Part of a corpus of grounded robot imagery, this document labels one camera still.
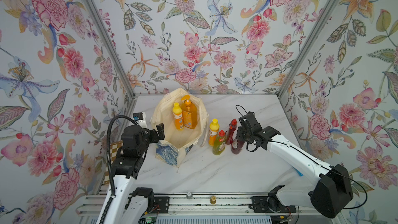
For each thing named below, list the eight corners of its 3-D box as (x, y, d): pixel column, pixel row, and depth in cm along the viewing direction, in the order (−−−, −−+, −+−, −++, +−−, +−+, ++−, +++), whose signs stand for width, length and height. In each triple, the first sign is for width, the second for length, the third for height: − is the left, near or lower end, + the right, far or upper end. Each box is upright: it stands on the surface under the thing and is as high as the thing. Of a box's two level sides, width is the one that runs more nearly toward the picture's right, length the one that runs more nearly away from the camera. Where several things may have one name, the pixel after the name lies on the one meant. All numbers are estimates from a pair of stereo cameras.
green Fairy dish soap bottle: (212, 153, 92) (214, 137, 78) (217, 145, 96) (220, 129, 81) (219, 157, 91) (223, 142, 76) (224, 149, 94) (229, 133, 79)
